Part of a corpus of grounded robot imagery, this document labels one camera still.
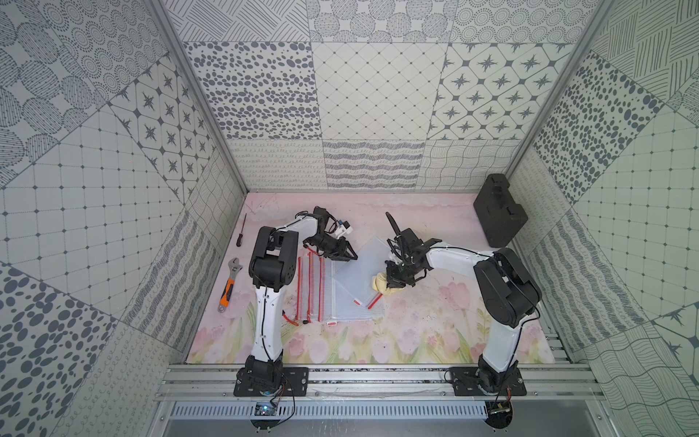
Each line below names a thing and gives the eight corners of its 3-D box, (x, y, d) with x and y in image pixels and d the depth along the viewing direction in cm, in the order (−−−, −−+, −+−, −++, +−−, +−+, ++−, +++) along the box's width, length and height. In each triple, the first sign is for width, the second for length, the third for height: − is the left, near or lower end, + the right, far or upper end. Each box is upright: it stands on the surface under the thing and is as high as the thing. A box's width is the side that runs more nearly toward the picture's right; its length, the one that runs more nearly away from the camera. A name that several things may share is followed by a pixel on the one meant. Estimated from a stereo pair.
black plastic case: (486, 252, 104) (508, 220, 89) (470, 206, 119) (486, 173, 104) (505, 252, 104) (529, 220, 89) (486, 206, 119) (504, 173, 104)
